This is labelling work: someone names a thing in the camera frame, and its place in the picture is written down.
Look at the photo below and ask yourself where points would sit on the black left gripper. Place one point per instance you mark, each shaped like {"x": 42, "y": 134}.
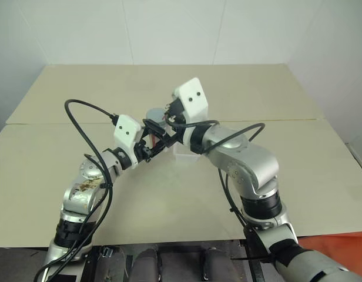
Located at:
{"x": 143, "y": 152}

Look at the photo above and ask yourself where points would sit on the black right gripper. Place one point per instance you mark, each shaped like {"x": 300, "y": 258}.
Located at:
{"x": 177, "y": 111}

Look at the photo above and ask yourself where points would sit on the grey round jar lid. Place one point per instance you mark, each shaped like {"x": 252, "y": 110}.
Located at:
{"x": 155, "y": 114}

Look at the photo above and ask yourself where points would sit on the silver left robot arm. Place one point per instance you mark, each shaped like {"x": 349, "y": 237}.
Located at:
{"x": 81, "y": 199}

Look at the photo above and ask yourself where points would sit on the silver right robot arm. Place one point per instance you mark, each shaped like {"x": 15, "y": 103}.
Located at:
{"x": 251, "y": 167}

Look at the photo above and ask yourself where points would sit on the clear plastic box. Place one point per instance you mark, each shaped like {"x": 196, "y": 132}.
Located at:
{"x": 185, "y": 157}

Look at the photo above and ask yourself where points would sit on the dark grey rounded shape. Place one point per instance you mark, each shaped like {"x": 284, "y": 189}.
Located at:
{"x": 211, "y": 265}
{"x": 109, "y": 267}
{"x": 144, "y": 265}

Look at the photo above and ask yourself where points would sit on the orange red sheet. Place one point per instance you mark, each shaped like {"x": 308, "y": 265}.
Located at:
{"x": 331, "y": 243}

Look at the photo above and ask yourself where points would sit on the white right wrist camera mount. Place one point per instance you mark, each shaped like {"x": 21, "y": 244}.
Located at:
{"x": 192, "y": 97}

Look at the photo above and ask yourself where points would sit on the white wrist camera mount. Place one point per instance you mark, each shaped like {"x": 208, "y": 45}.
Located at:
{"x": 192, "y": 97}
{"x": 126, "y": 129}

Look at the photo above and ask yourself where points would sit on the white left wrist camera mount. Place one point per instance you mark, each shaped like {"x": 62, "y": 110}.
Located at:
{"x": 126, "y": 129}

